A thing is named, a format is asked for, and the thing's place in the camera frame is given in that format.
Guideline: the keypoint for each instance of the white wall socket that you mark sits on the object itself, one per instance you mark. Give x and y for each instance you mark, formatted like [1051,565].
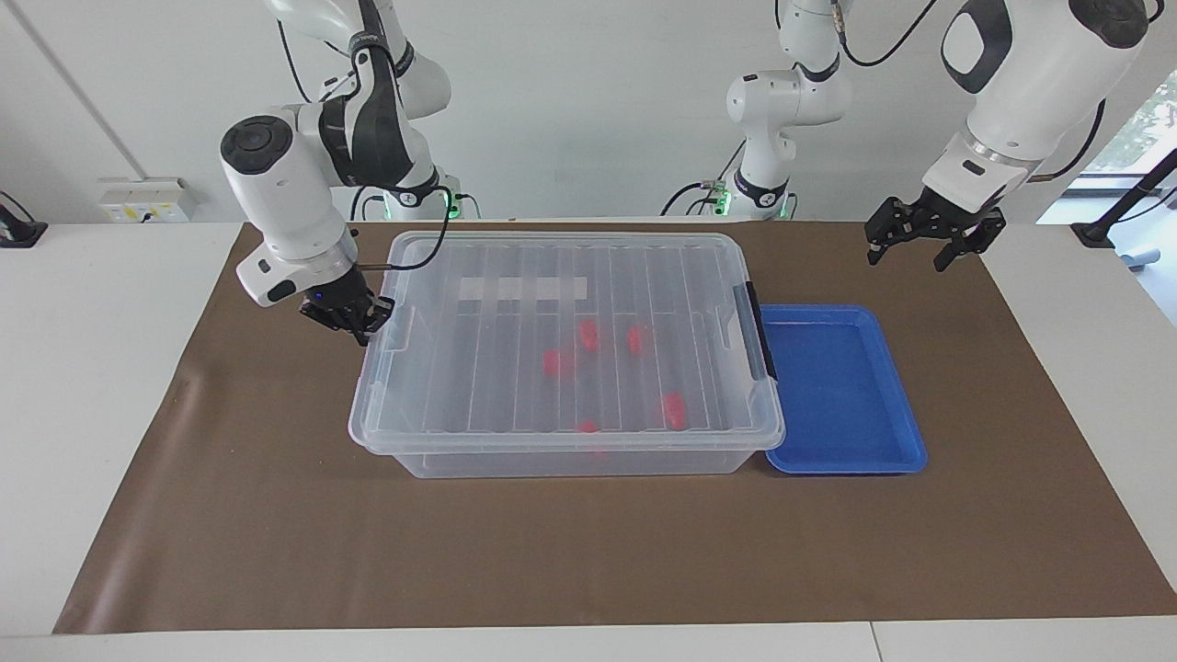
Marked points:
[147,200]

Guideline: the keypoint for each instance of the red block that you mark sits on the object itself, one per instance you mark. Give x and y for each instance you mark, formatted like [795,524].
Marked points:
[556,363]
[634,340]
[588,334]

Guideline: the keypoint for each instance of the black stand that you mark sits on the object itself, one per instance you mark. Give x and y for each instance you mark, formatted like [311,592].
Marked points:
[18,230]
[1126,198]

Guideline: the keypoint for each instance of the black lid latch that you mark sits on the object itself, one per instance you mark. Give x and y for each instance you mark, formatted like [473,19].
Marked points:
[759,336]

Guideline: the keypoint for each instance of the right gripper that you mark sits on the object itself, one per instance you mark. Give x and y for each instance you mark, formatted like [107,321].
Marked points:
[336,299]

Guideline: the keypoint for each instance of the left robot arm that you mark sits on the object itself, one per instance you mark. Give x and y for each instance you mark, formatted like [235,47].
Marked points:
[1021,101]

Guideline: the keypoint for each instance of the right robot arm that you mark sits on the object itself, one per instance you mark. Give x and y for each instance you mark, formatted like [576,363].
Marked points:
[285,207]

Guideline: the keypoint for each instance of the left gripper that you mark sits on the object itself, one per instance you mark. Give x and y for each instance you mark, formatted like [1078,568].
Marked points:
[947,219]

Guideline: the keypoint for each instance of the clear plastic storage box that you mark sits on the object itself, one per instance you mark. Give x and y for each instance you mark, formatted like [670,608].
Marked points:
[570,464]

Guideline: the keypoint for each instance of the window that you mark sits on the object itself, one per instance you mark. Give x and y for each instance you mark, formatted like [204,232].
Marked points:
[1145,124]

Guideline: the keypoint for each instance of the blue plastic tray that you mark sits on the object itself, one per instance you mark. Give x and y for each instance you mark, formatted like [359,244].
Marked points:
[841,386]

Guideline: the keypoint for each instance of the clear plastic box lid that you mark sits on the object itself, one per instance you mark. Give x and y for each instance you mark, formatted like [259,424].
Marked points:
[552,368]

